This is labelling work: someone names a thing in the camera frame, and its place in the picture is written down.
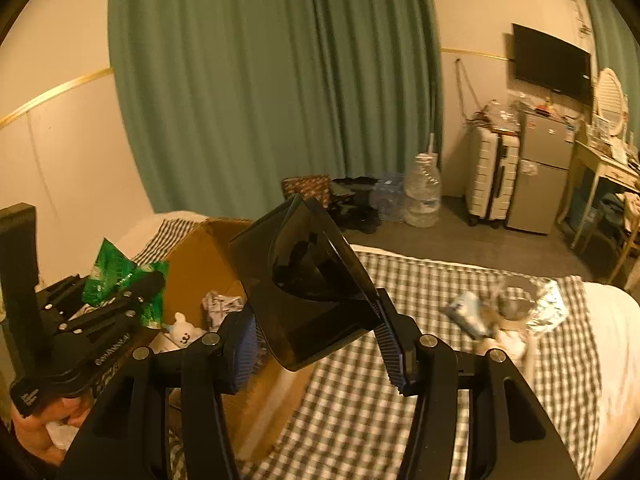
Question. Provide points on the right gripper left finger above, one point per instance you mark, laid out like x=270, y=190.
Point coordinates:
x=126, y=433

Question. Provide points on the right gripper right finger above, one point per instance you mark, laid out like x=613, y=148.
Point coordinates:
x=510, y=434

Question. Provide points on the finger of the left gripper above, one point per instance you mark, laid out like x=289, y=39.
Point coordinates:
x=124, y=306

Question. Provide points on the green snack packet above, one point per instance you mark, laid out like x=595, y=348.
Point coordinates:
x=113, y=272

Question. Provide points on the white plush toy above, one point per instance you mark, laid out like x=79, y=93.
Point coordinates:
x=182, y=332

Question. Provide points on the dark tinted plastic box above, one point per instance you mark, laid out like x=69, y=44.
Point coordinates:
x=309, y=292

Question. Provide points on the person's left hand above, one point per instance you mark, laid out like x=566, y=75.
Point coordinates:
x=32, y=431

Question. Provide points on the cardboard box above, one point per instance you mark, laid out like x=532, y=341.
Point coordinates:
x=202, y=284

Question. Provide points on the blue white tissue pack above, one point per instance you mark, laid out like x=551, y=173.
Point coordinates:
x=464, y=311

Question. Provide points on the silver foil blister pack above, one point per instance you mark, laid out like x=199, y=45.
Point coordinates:
x=549, y=310

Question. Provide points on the white bed mattress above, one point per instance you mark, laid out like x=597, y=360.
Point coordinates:
x=615, y=359

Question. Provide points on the patterned brown bag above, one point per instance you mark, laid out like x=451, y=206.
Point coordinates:
x=317, y=186

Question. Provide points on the large green curtain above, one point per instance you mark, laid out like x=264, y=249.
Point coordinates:
x=224, y=99

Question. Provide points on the silver mini fridge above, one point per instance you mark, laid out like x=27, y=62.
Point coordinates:
x=546, y=147

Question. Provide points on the large clear water jug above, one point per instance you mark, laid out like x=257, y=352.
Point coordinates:
x=423, y=192

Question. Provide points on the wooden chair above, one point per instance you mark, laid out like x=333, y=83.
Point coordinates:
x=630, y=231

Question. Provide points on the pack of water bottles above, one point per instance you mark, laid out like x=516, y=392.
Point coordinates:
x=387, y=196

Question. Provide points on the white suitcase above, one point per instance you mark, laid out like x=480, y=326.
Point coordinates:
x=494, y=164

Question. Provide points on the oval white vanity mirror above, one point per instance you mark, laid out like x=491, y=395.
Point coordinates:
x=611, y=102

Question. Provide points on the right green curtain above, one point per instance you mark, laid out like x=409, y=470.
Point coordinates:
x=616, y=31

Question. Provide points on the black wall television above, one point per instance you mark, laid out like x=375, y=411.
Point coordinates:
x=551, y=63

